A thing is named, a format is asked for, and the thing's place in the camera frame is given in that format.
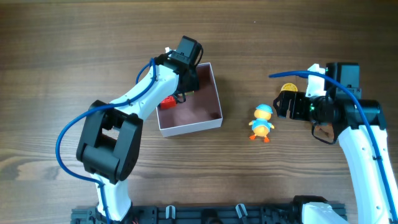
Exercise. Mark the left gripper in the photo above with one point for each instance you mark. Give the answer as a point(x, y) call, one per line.
point(194, 83)

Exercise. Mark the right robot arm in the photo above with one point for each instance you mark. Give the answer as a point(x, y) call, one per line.
point(364, 143)

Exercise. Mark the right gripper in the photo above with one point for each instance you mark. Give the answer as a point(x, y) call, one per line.
point(296, 99)

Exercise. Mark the red toy fire truck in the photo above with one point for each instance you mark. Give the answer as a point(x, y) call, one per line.
point(167, 103)

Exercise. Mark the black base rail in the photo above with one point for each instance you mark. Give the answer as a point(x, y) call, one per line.
point(267, 214)

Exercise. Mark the white box pink interior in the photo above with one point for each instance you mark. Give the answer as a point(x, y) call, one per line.
point(201, 111)

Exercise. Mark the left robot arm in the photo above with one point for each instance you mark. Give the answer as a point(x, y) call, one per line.
point(111, 137)

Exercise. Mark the yellow duck toy blue hat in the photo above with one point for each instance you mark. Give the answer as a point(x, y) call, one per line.
point(261, 126)

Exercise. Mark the yellow round ball toy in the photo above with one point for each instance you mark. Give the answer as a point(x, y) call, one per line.
point(289, 87)

